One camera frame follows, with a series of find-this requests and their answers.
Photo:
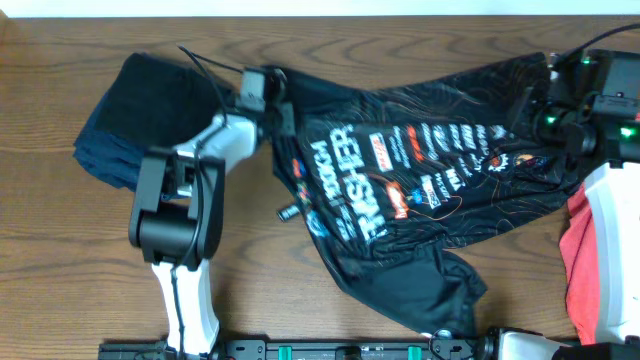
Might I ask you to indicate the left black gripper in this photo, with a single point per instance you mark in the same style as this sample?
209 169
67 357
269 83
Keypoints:
287 113

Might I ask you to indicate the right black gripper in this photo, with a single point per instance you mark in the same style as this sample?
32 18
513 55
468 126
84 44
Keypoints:
561 150

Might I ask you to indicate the black jersey with orange contour lines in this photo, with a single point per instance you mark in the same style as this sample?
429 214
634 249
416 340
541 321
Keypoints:
392 182

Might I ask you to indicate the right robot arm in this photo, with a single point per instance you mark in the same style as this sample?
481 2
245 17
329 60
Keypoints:
601 130

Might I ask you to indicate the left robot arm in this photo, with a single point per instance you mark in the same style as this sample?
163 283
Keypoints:
177 214

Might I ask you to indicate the folded dark navy clothes stack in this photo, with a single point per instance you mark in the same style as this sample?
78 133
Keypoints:
153 102

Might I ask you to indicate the red shirt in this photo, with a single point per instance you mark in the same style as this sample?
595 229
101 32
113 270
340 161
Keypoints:
578 247

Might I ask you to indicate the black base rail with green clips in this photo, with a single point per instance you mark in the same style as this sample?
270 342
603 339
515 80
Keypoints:
320 350

